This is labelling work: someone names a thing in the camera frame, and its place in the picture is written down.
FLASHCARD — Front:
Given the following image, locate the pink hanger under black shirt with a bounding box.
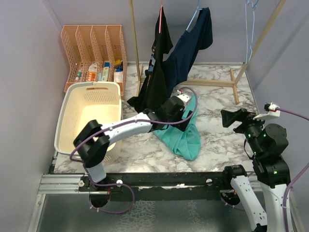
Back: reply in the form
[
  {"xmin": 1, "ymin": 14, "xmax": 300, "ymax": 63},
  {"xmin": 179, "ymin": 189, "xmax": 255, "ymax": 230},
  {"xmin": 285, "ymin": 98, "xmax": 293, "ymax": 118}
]
[{"xmin": 158, "ymin": 0, "xmax": 163, "ymax": 34}]

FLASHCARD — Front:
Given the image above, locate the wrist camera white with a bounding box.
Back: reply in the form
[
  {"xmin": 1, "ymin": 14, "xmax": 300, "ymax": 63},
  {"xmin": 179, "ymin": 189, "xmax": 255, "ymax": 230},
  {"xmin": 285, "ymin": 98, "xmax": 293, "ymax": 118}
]
[
  {"xmin": 176, "ymin": 89, "xmax": 191, "ymax": 105},
  {"xmin": 253, "ymin": 102, "xmax": 280, "ymax": 121}
]

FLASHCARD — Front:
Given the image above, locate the orange plastic file organizer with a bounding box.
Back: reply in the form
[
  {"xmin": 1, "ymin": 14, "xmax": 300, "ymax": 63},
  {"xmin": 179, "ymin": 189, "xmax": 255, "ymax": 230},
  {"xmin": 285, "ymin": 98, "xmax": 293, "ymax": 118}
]
[{"xmin": 60, "ymin": 25, "xmax": 127, "ymax": 99}]

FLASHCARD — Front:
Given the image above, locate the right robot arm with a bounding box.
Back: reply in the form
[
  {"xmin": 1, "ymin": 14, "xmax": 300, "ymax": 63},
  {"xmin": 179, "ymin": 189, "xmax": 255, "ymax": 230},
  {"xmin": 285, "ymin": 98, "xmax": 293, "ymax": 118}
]
[{"xmin": 221, "ymin": 103, "xmax": 294, "ymax": 232}]

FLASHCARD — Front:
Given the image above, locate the wooden clothes rack frame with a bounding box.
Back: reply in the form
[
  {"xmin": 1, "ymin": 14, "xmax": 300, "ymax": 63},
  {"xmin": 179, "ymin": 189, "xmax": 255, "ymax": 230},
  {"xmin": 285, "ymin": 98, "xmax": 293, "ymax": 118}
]
[{"xmin": 128, "ymin": 0, "xmax": 286, "ymax": 104}]

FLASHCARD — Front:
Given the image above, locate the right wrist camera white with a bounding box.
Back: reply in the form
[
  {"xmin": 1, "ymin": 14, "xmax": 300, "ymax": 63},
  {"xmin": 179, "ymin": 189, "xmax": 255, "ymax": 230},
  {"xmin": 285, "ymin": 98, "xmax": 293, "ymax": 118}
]
[{"xmin": 253, "ymin": 102, "xmax": 280, "ymax": 121}]

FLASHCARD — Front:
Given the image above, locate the teal t shirt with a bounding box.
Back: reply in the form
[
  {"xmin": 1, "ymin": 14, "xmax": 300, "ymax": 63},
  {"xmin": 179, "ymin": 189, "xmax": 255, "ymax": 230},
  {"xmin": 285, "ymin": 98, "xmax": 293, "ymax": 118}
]
[{"xmin": 153, "ymin": 111, "xmax": 201, "ymax": 160}]

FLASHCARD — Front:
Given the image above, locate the blue hanger under navy shirt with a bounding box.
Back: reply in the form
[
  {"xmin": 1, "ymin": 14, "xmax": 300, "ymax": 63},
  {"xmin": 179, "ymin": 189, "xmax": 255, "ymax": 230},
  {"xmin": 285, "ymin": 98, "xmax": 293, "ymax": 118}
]
[{"xmin": 186, "ymin": 0, "xmax": 202, "ymax": 31}]

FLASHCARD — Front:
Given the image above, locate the navy blue t shirt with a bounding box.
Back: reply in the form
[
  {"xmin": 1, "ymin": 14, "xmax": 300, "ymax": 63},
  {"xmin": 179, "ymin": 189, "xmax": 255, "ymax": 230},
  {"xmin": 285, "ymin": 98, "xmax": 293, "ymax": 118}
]
[{"xmin": 162, "ymin": 7, "xmax": 213, "ymax": 95}]

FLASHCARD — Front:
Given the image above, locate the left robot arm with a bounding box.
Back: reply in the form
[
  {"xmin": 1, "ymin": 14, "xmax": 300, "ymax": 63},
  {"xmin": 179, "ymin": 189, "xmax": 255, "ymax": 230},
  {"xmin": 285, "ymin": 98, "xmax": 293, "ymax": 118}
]
[{"xmin": 70, "ymin": 94, "xmax": 193, "ymax": 191}]

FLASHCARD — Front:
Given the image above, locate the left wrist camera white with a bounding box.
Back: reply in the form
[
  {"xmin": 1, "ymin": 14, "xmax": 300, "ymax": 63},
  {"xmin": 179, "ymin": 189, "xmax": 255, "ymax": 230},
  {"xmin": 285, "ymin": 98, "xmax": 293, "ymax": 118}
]
[{"xmin": 176, "ymin": 89, "xmax": 191, "ymax": 105}]

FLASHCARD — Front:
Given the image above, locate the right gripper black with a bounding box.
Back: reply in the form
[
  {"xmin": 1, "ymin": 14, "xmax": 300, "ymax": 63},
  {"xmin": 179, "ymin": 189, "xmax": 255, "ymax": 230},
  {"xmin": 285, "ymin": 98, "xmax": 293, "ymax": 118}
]
[{"xmin": 222, "ymin": 106, "xmax": 271, "ymax": 155}]

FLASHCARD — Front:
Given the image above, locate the black t shirt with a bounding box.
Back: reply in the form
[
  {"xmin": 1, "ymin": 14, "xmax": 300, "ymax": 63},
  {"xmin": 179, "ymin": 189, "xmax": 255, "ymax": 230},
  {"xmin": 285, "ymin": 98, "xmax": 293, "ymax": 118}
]
[{"xmin": 127, "ymin": 8, "xmax": 173, "ymax": 113}]

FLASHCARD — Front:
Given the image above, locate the cream plastic laundry basket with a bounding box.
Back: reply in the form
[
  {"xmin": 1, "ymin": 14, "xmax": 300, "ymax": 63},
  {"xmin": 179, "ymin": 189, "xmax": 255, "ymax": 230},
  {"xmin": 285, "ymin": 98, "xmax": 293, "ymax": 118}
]
[{"xmin": 54, "ymin": 82, "xmax": 122, "ymax": 156}]

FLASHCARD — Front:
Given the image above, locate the light blue wire hanger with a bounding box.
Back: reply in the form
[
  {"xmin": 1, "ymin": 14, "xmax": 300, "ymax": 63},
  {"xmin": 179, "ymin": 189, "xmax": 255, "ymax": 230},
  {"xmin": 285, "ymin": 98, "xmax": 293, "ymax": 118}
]
[{"xmin": 245, "ymin": 0, "xmax": 259, "ymax": 64}]

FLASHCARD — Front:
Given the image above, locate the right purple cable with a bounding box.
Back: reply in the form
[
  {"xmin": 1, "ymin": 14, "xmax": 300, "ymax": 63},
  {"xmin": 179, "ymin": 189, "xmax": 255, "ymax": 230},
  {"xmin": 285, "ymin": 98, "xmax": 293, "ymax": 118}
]
[{"xmin": 275, "ymin": 107, "xmax": 309, "ymax": 232}]

